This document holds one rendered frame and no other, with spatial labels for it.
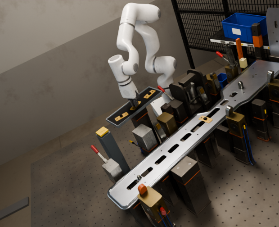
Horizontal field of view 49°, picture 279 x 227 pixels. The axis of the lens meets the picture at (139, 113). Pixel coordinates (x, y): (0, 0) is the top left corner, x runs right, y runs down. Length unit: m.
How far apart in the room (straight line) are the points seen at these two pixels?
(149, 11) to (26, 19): 2.06
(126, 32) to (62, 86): 2.30
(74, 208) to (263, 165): 1.22
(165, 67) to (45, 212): 1.29
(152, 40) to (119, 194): 1.02
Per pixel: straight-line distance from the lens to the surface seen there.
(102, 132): 1.80
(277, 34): 2.21
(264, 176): 1.89
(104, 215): 2.01
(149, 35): 2.06
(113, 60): 1.70
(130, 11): 1.86
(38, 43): 3.81
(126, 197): 1.60
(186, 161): 1.59
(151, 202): 1.45
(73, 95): 4.05
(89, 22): 3.80
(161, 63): 2.16
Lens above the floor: 2.15
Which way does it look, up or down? 33 degrees down
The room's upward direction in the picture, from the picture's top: 24 degrees counter-clockwise
